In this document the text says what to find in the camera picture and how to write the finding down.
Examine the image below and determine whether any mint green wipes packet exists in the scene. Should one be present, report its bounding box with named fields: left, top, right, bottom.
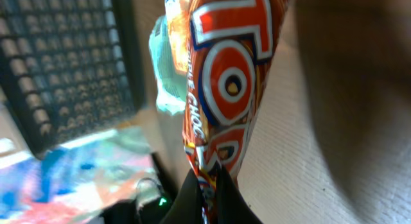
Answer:
left=148, top=15, right=187, bottom=116

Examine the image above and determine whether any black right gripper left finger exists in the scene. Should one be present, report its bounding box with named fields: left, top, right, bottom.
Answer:
left=160, top=169, right=203, bottom=224

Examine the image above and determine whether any orange tissue packet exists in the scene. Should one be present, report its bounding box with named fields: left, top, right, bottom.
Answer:
left=164, top=0, right=191, bottom=75

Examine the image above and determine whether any orange red snack bar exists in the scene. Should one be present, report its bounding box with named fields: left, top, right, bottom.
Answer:
left=182, top=0, right=289, bottom=223

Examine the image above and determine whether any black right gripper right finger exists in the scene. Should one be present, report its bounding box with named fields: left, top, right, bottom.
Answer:
left=216, top=166, right=262, bottom=224

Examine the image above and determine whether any dark grey plastic basket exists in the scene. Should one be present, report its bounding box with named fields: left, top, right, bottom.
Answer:
left=1, top=0, right=146, bottom=159

